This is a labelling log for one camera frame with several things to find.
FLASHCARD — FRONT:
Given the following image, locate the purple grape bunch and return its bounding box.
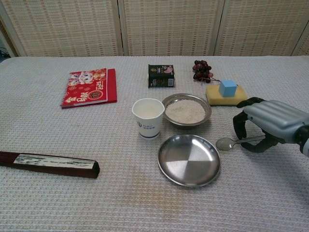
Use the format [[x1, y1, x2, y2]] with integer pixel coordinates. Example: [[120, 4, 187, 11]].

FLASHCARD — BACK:
[[192, 60, 221, 84]]

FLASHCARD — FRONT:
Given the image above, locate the folded dark wooden fan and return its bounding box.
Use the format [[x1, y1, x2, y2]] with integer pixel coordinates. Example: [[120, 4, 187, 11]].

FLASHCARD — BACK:
[[0, 151, 100, 179]]

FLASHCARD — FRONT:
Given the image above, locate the metal spoon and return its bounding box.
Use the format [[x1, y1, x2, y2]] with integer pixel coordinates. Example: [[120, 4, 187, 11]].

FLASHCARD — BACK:
[[215, 135, 266, 151]]

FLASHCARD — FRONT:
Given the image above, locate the white woven tablecloth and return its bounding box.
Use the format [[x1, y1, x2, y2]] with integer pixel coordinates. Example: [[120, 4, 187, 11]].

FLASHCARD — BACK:
[[0, 56, 309, 232]]

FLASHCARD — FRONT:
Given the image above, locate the yellow sponge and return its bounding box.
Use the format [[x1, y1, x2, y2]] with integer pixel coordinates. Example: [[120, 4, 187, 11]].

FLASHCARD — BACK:
[[205, 85, 248, 106]]

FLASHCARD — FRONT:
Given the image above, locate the white paper cup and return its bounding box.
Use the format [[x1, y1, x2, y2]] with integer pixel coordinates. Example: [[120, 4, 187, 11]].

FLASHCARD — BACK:
[[131, 98, 165, 141]]

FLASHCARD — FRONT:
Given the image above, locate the light blue cube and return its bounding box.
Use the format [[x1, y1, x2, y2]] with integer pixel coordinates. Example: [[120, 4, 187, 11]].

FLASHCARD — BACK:
[[218, 79, 238, 98]]

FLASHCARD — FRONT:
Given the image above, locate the steel plate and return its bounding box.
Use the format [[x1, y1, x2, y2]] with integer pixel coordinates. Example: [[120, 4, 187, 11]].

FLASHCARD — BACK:
[[157, 134, 222, 188]]

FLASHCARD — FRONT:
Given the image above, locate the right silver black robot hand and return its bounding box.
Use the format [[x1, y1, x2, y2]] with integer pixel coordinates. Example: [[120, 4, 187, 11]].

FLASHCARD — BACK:
[[233, 97, 309, 153]]

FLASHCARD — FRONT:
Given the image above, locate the dark luncheon meat can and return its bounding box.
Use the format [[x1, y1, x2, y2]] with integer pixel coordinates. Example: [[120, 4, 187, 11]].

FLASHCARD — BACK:
[[147, 64, 176, 89]]

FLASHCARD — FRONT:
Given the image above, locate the steel bowl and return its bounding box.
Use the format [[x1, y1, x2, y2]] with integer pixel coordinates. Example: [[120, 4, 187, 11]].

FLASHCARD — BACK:
[[161, 93, 212, 128]]

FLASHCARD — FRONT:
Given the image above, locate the red spiral calendar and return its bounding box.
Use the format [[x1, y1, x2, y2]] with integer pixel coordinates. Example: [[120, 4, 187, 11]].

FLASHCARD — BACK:
[[60, 68, 118, 109]]

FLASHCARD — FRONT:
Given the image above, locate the bamboo folding screen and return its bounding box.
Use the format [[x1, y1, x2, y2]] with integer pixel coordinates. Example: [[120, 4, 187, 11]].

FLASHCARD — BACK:
[[0, 0, 309, 58]]

